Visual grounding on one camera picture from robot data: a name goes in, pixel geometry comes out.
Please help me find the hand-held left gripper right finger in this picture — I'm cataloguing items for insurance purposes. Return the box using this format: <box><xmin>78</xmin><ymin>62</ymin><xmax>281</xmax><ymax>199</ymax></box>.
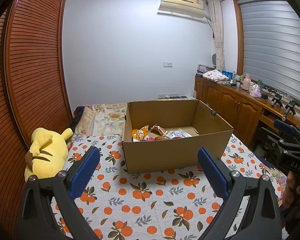
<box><xmin>197</xmin><ymin>147</ymin><xmax>283</xmax><ymax>240</ymax></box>

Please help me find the yellow plush toy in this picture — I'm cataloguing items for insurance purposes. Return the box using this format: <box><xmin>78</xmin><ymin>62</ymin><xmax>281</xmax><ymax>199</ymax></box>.
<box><xmin>24</xmin><ymin>127</ymin><xmax>73</xmax><ymax>180</ymax></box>

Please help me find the orange fruit print bedsheet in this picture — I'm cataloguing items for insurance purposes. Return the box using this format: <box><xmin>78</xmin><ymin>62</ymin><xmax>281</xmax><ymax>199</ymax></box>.
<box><xmin>50</xmin><ymin>134</ymin><xmax>290</xmax><ymax>240</ymax></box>

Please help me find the purple patterned box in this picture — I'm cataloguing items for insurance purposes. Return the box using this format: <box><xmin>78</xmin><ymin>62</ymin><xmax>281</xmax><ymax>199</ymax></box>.
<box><xmin>196</xmin><ymin>64</ymin><xmax>214</xmax><ymax>74</ymax></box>

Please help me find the person's right hand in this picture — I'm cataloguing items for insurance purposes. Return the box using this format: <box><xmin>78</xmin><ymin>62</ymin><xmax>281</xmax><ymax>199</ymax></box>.
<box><xmin>282</xmin><ymin>172</ymin><xmax>300</xmax><ymax>209</ymax></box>

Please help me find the orange white snack packet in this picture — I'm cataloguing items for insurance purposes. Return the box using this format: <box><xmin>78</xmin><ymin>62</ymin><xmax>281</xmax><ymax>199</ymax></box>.
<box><xmin>132</xmin><ymin>125</ymin><xmax>150</xmax><ymax>142</ymax></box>

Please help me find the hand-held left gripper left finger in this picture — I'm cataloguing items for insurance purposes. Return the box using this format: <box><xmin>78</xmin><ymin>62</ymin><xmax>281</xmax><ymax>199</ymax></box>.
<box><xmin>15</xmin><ymin>145</ymin><xmax>100</xmax><ymax>240</ymax></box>

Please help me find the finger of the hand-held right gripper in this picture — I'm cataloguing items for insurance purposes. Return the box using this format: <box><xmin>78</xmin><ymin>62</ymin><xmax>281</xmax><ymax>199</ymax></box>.
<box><xmin>274</xmin><ymin>119</ymin><xmax>300</xmax><ymax>147</ymax></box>
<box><xmin>258</xmin><ymin>127</ymin><xmax>290</xmax><ymax>153</ymax></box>

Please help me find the long wooden cabinet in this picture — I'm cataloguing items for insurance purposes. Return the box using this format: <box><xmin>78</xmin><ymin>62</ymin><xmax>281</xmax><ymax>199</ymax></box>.
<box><xmin>194</xmin><ymin>76</ymin><xmax>300</xmax><ymax>153</ymax></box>

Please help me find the brown snack packet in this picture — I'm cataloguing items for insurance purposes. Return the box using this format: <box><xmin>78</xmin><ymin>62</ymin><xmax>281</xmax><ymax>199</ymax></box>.
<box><xmin>150</xmin><ymin>123</ymin><xmax>168</xmax><ymax>137</ymax></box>

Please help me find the silver packet blue edge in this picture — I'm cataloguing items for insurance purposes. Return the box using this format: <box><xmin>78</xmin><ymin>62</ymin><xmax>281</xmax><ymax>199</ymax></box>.
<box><xmin>169</xmin><ymin>129</ymin><xmax>193</xmax><ymax>139</ymax></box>

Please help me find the grey window blind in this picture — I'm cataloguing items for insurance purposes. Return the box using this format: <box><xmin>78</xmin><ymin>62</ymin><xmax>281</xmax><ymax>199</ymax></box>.
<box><xmin>240</xmin><ymin>0</ymin><xmax>300</xmax><ymax>103</ymax></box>

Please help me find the beige wall air conditioner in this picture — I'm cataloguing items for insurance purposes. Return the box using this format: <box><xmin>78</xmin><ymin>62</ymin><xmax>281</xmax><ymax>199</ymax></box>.
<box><xmin>157</xmin><ymin>0</ymin><xmax>205</xmax><ymax>20</ymax></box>

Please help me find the red-brown louvred wardrobe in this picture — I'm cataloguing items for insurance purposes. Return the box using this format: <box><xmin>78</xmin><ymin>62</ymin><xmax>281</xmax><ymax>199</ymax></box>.
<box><xmin>0</xmin><ymin>0</ymin><xmax>74</xmax><ymax>230</ymax></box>

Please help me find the folded floral cloth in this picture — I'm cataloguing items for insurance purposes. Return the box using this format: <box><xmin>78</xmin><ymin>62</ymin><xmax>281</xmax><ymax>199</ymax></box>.
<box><xmin>202</xmin><ymin>69</ymin><xmax>232</xmax><ymax>82</ymax></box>

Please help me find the pink thermos flask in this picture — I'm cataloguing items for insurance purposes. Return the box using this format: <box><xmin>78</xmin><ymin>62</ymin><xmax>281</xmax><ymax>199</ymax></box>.
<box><xmin>242</xmin><ymin>73</ymin><xmax>252</xmax><ymax>91</ymax></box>

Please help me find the brown cardboard box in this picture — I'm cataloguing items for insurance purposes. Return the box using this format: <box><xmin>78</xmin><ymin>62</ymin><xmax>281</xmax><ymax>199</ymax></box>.
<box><xmin>122</xmin><ymin>99</ymin><xmax>234</xmax><ymax>174</ymax></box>

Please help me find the floral quilt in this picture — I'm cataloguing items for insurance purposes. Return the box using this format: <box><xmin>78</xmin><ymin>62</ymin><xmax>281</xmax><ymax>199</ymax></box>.
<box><xmin>72</xmin><ymin>102</ymin><xmax>128</xmax><ymax>143</ymax></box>

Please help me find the wooden window frame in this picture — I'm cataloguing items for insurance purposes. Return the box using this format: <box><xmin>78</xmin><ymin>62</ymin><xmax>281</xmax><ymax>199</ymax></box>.
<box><xmin>234</xmin><ymin>0</ymin><xmax>246</xmax><ymax>76</ymax></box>

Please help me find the cream patterned curtain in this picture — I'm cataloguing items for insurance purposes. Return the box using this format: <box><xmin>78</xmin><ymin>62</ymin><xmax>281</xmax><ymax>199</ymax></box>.
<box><xmin>207</xmin><ymin>0</ymin><xmax>226</xmax><ymax>72</ymax></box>

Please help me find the purple tissue pack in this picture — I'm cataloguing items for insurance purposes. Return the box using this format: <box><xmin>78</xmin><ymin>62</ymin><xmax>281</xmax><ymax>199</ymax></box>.
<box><xmin>249</xmin><ymin>84</ymin><xmax>262</xmax><ymax>98</ymax></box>

